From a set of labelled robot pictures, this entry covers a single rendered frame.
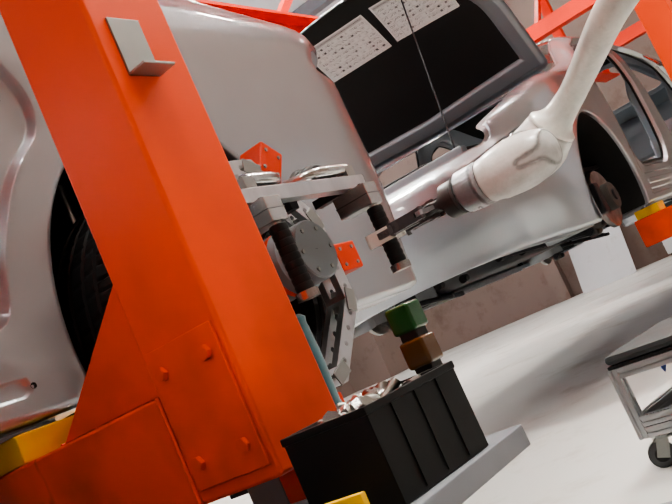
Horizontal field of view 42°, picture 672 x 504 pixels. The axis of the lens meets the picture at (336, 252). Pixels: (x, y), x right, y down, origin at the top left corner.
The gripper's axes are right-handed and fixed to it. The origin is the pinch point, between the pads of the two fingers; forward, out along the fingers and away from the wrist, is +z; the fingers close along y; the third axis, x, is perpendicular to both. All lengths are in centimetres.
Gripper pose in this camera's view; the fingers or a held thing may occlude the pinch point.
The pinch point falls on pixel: (385, 235)
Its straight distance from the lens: 186.1
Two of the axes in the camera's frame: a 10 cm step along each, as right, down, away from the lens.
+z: -7.3, 4.0, 5.6
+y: 5.5, -1.4, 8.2
